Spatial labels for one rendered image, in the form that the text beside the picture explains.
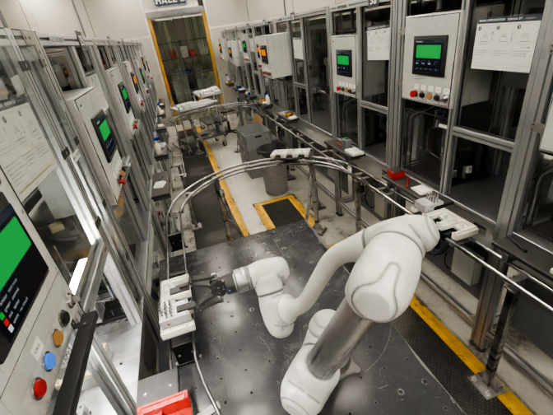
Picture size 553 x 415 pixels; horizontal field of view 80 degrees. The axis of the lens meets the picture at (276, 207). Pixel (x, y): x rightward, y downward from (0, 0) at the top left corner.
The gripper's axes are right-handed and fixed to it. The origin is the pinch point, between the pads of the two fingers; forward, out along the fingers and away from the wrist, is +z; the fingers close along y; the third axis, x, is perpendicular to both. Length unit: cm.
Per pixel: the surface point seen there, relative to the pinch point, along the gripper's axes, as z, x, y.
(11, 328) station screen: 18, 47, 44
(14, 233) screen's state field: 18, 33, 54
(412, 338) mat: -125, -24, -111
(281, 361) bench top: -31, 6, -44
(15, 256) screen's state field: 18, 36, 51
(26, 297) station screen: 18, 40, 44
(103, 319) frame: 37.8, -25.7, -19.7
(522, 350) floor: -180, 8, -112
